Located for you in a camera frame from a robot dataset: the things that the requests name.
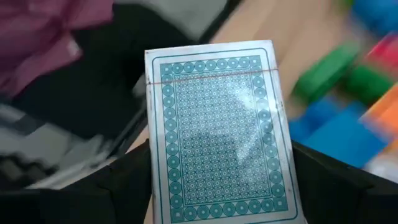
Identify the teal patterned card deck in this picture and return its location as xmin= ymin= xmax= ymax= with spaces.
xmin=144 ymin=39 xmax=308 ymax=224

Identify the red toy brick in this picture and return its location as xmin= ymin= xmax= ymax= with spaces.
xmin=363 ymin=32 xmax=398 ymax=71

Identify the person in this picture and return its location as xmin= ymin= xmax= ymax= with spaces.
xmin=0 ymin=0 xmax=200 ymax=141

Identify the green toy brick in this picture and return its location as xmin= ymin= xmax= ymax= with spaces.
xmin=292 ymin=43 xmax=363 ymax=103
xmin=341 ymin=63 xmax=396 ymax=105

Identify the blue rectangular toy brick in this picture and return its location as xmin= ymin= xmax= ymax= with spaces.
xmin=349 ymin=0 xmax=398 ymax=37

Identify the orange sloped toy brick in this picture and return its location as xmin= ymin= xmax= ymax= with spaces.
xmin=360 ymin=82 xmax=398 ymax=147

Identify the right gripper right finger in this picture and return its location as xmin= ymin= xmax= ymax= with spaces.
xmin=291 ymin=141 xmax=374 ymax=224

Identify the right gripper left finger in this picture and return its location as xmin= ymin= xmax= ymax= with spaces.
xmin=68 ymin=141 xmax=155 ymax=224

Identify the large blue rounded toy brick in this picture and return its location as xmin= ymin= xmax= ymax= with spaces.
xmin=289 ymin=96 xmax=389 ymax=169

